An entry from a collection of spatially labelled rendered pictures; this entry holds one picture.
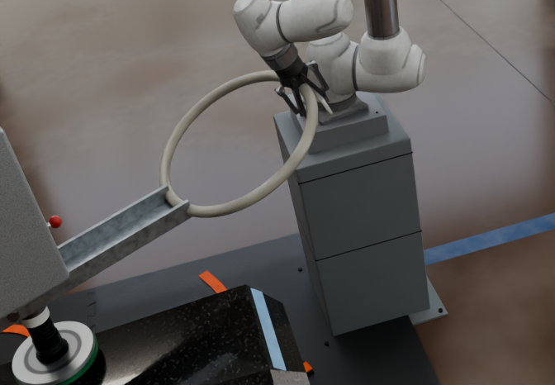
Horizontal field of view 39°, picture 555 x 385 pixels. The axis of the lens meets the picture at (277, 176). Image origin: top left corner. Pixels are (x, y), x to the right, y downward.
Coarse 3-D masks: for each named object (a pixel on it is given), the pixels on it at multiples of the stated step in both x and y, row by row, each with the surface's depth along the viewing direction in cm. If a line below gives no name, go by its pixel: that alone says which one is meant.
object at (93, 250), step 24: (120, 216) 205; (144, 216) 209; (168, 216) 201; (72, 240) 199; (96, 240) 203; (120, 240) 195; (144, 240) 199; (72, 264) 198; (96, 264) 193; (72, 288) 191; (24, 312) 185
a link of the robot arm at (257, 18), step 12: (240, 0) 192; (252, 0) 189; (264, 0) 191; (240, 12) 190; (252, 12) 189; (264, 12) 190; (276, 12) 190; (240, 24) 192; (252, 24) 191; (264, 24) 190; (276, 24) 189; (252, 36) 194; (264, 36) 192; (276, 36) 191; (264, 48) 196; (276, 48) 196
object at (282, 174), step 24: (264, 72) 222; (216, 96) 228; (312, 96) 206; (192, 120) 228; (312, 120) 200; (168, 144) 224; (168, 168) 220; (288, 168) 194; (168, 192) 211; (264, 192) 194; (216, 216) 199
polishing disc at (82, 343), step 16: (64, 336) 205; (80, 336) 204; (16, 352) 204; (32, 352) 203; (80, 352) 199; (16, 368) 199; (32, 368) 198; (48, 368) 197; (64, 368) 196; (80, 368) 196; (32, 384) 194; (48, 384) 193
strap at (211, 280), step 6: (204, 276) 346; (210, 276) 345; (210, 282) 342; (216, 282) 341; (216, 288) 338; (222, 288) 337; (6, 330) 342; (12, 330) 341; (18, 330) 340; (24, 330) 340
